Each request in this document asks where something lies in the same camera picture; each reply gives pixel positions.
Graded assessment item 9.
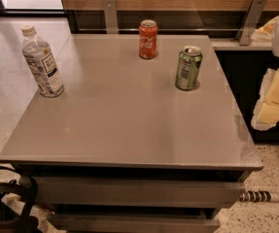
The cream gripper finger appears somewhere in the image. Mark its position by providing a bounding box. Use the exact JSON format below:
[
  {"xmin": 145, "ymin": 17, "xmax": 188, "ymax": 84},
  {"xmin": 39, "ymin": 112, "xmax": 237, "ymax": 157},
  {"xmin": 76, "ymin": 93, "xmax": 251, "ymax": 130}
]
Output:
[
  {"xmin": 253, "ymin": 17, "xmax": 277, "ymax": 41},
  {"xmin": 251, "ymin": 68, "xmax": 279, "ymax": 131}
]

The green soda can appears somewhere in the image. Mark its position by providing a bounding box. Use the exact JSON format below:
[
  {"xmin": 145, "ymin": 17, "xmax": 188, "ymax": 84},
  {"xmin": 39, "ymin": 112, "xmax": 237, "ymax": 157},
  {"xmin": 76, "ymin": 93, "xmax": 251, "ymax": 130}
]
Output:
[{"xmin": 175, "ymin": 46, "xmax": 202, "ymax": 90}]

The red Coca-Cola can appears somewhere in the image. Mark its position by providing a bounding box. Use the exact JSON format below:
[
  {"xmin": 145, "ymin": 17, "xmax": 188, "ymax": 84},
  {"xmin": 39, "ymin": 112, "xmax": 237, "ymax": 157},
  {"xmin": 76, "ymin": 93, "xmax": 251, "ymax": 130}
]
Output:
[{"xmin": 139, "ymin": 19, "xmax": 157, "ymax": 59}]

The clear plastic water bottle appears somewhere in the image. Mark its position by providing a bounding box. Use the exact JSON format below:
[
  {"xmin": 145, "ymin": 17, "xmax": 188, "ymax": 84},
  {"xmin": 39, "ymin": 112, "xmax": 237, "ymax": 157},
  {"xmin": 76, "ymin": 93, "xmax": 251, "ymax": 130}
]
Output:
[{"xmin": 21, "ymin": 25, "xmax": 64, "ymax": 98}]

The grey cabinet with drawers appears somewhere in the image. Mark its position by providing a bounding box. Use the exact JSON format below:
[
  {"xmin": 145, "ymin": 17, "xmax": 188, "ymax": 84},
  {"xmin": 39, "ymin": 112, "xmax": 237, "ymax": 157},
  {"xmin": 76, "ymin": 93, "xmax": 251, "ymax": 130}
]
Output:
[{"xmin": 0, "ymin": 35, "xmax": 262, "ymax": 233}]

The right metal bracket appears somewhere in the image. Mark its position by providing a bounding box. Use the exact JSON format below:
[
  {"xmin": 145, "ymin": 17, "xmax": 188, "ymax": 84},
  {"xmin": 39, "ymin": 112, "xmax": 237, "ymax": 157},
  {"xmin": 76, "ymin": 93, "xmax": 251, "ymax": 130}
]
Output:
[{"xmin": 236, "ymin": 0, "xmax": 267, "ymax": 46}]

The metal bracket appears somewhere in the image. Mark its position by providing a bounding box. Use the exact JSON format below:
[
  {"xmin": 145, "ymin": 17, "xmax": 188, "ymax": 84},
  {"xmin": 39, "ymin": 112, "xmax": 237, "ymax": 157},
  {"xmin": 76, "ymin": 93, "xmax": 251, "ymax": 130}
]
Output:
[
  {"xmin": 236, "ymin": 0, "xmax": 267, "ymax": 46},
  {"xmin": 103, "ymin": 0, "xmax": 119, "ymax": 34}
]

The black and white striped handle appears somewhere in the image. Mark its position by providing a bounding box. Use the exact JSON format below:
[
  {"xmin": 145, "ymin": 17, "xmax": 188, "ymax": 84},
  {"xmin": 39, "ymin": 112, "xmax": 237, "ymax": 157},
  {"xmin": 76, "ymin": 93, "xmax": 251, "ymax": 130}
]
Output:
[{"xmin": 239, "ymin": 190, "xmax": 279, "ymax": 203}]

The left metal bracket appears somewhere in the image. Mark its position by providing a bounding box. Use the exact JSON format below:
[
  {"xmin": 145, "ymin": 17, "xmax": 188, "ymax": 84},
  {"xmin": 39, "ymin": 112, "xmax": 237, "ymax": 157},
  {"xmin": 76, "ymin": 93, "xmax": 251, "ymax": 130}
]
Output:
[{"xmin": 103, "ymin": 0, "xmax": 119, "ymax": 34}]

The black chair with straps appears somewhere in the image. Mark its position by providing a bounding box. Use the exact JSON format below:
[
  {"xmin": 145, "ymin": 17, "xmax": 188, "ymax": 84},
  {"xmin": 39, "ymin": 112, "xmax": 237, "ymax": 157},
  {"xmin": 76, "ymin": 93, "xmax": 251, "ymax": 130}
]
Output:
[{"xmin": 0, "ymin": 139, "xmax": 43, "ymax": 233}]

